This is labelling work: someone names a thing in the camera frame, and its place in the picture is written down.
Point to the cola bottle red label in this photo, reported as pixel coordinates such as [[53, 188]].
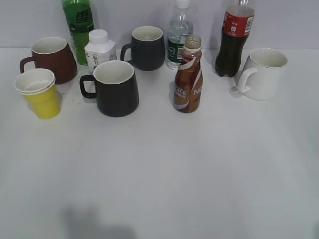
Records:
[[235, 31]]

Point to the dark grey mug rear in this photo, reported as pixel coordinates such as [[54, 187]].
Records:
[[147, 48]]

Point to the clear water bottle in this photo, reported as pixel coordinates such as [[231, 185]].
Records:
[[179, 28]]

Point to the white ceramic mug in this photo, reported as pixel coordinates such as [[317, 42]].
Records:
[[262, 73]]

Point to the yellow paper cup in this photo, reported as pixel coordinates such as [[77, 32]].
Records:
[[39, 90]]

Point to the brown Nescafe coffee bottle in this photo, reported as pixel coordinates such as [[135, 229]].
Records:
[[189, 79]]

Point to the white milk carton bottle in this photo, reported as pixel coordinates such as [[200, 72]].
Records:
[[99, 49]]

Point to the brown ceramic mug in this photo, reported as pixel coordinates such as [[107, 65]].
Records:
[[54, 54]]

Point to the black mug front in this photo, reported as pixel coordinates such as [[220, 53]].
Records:
[[114, 86]]

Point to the green plastic soda bottle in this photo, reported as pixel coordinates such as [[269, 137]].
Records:
[[80, 22]]

